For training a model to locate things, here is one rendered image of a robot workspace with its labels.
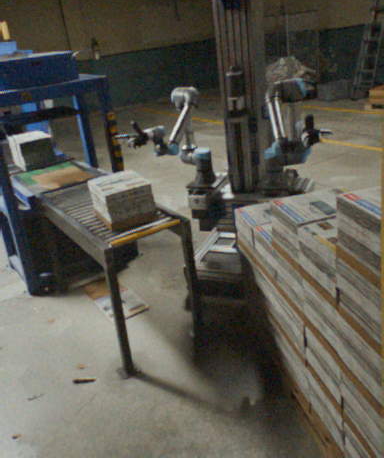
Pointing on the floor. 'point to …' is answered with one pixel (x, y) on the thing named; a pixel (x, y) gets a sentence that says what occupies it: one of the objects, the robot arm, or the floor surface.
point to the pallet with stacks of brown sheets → (375, 99)
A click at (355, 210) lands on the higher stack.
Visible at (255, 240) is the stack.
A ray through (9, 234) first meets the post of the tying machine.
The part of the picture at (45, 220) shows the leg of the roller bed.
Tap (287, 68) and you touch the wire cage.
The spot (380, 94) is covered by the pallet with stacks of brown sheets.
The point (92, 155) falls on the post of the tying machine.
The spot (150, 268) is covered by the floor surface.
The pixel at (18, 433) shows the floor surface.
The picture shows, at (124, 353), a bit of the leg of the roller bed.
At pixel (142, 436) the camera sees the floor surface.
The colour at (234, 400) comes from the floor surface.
